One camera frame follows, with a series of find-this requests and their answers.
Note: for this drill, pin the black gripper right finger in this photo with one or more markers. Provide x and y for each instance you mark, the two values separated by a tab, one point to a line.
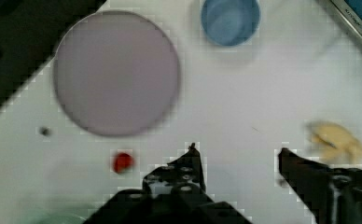
333	195

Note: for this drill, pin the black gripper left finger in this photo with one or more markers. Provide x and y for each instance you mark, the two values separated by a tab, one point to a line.
171	194

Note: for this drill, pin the toy peeled banana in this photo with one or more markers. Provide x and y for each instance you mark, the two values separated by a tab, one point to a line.
337	145

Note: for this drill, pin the toy strawberry near plate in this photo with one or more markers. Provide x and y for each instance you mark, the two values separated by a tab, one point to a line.
121	162

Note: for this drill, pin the round purple plate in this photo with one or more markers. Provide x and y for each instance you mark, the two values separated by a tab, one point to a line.
116	73

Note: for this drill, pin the blue cup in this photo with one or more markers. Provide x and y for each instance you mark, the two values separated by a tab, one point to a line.
230	23

